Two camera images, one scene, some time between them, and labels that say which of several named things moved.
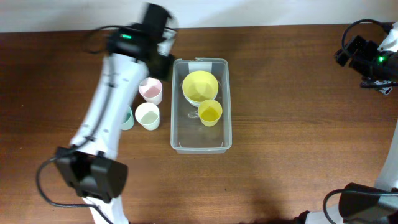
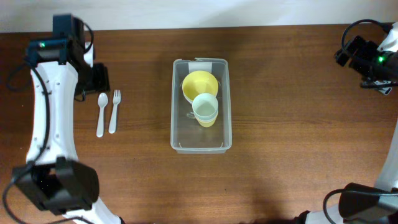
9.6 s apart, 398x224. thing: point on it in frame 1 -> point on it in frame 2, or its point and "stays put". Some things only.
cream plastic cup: x=147 y=114 -> x=205 y=109
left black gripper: x=168 y=70 -> x=103 y=80
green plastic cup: x=129 y=121 -> x=206 y=117
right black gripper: x=366 y=49 stays put
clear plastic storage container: x=187 y=136 stays put
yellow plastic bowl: x=200 y=85 stays put
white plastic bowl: x=196 y=104 stays put
